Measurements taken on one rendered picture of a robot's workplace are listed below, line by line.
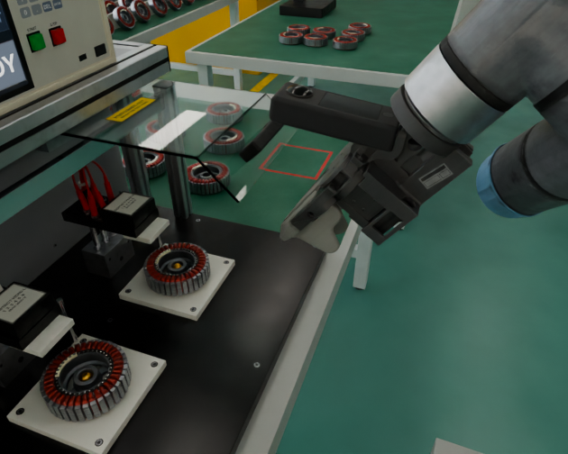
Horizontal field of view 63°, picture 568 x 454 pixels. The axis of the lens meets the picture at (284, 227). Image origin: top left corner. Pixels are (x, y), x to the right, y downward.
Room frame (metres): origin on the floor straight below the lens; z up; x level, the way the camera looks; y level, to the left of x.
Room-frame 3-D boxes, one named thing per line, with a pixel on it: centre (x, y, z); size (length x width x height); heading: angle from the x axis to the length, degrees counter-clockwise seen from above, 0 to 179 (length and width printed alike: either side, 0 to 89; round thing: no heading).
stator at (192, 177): (0.99, 0.19, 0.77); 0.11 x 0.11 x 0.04
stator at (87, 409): (0.39, 0.27, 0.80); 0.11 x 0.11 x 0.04
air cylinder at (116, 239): (0.67, 0.32, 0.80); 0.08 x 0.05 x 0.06; 160
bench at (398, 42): (2.81, -0.39, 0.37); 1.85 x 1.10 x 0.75; 160
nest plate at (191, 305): (0.62, 0.19, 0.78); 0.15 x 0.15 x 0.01; 70
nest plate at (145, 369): (0.39, 0.27, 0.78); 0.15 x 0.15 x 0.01; 70
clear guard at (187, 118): (0.68, 0.17, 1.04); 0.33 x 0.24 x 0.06; 70
